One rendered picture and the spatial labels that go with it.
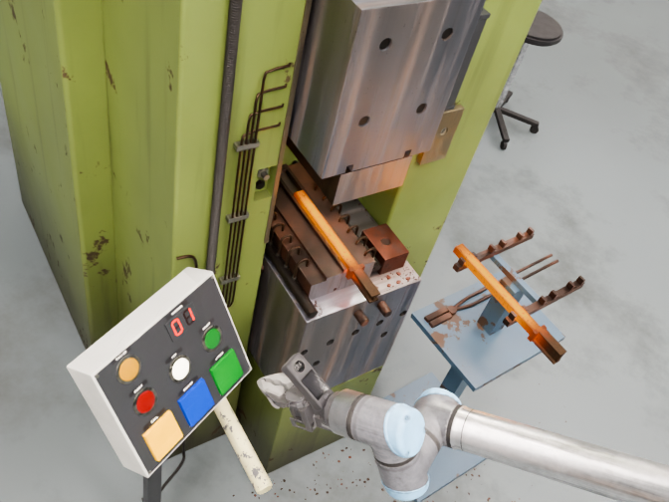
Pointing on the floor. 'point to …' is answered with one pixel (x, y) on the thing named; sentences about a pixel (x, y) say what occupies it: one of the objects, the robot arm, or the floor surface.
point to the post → (152, 486)
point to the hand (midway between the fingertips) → (261, 379)
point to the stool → (545, 24)
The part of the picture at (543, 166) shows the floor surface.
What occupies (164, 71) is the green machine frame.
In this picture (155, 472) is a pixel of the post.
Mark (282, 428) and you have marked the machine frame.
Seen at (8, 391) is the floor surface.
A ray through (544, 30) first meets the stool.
